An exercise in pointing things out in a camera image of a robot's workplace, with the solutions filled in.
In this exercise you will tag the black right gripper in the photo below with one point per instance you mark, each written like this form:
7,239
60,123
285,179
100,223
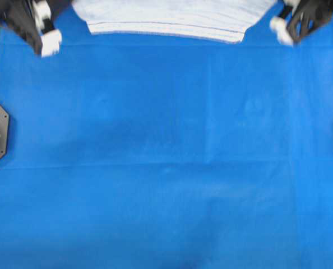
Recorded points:
299,19

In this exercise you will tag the white blue-striped towel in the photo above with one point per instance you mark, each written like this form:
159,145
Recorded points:
223,21

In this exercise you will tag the blue table cloth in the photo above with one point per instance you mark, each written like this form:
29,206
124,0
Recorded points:
146,151

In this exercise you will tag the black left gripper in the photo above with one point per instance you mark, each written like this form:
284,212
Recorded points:
33,22

